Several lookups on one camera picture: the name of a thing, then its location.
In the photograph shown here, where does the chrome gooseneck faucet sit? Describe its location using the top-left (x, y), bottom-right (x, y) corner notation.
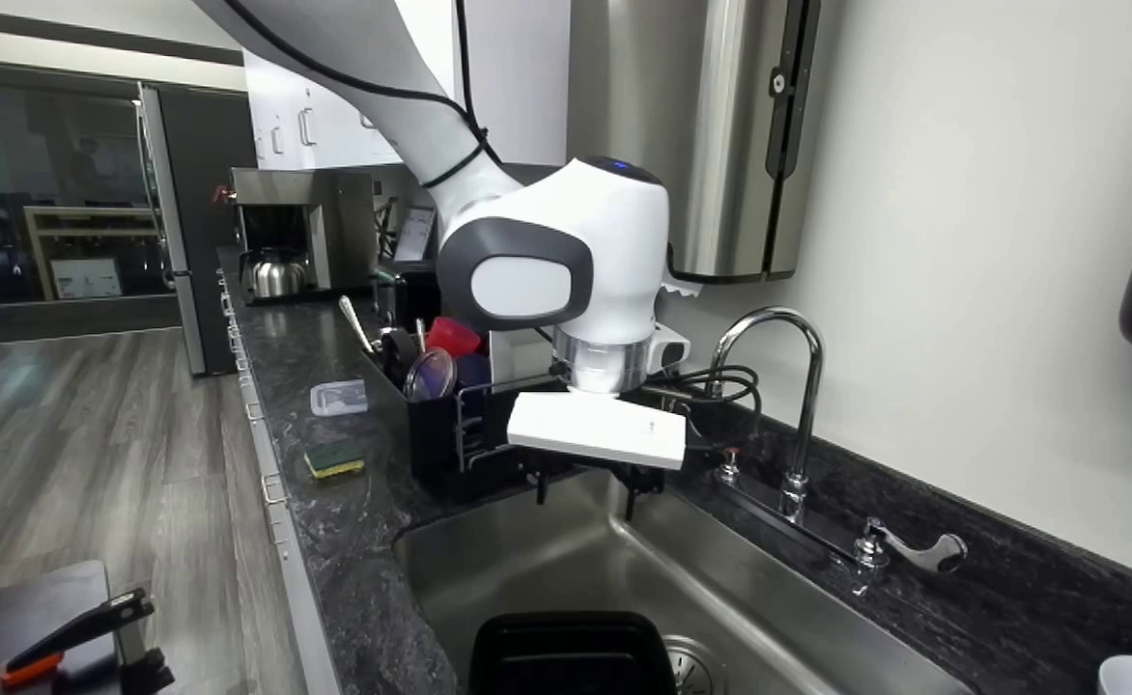
top-left (703, 304), bottom-right (974, 597)

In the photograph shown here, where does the steel sink drain strainer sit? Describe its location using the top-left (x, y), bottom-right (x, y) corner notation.
top-left (655, 631), bottom-right (723, 695)

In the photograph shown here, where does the steel coffee machine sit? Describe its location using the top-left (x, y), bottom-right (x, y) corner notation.
top-left (229, 166), bottom-right (338, 301)

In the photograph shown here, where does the red cup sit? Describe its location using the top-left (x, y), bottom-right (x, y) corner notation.
top-left (422, 313), bottom-right (485, 362)

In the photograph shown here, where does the green yellow sponge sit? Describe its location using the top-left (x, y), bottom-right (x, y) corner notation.
top-left (301, 440), bottom-right (370, 487)

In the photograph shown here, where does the stainless paper towel dispenser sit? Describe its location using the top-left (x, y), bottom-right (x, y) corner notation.
top-left (562, 0), bottom-right (825, 285)

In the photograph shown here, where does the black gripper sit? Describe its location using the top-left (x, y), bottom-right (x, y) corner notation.
top-left (511, 444), bottom-right (673, 525)

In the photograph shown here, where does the clear bluish glass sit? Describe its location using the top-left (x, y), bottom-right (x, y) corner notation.
top-left (401, 345), bottom-right (459, 404)

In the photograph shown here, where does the small framed picture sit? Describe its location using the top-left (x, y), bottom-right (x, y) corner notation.
top-left (384, 201), bottom-right (439, 265)

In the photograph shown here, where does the black robot stand platform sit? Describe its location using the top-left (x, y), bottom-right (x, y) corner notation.
top-left (0, 555), bottom-right (178, 695)

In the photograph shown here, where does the wooden shelf unit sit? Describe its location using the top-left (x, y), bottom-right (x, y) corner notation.
top-left (17, 201), bottom-right (169, 304)

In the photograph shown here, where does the white upper cabinet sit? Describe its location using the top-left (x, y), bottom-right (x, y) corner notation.
top-left (244, 0), bottom-right (575, 175)

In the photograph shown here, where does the dark door frame post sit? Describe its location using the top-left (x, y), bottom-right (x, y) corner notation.
top-left (135, 83), bottom-right (257, 379)

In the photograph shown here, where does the black orange-handled tool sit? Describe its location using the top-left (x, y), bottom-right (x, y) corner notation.
top-left (0, 587), bottom-right (159, 691)

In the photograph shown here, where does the black dish rack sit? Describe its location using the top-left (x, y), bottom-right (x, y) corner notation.
top-left (405, 371), bottom-right (596, 507)

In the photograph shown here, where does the steel coffee carafe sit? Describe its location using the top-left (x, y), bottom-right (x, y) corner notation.
top-left (244, 251), bottom-right (310, 304)

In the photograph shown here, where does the black countertop appliance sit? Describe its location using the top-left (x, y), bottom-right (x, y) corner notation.
top-left (384, 259), bottom-right (450, 332)

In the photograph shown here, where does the clear plastic container lid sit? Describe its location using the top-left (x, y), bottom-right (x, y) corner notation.
top-left (306, 373), bottom-right (370, 420)

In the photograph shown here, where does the stainless steel sink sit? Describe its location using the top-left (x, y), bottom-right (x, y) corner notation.
top-left (395, 461), bottom-right (979, 695)

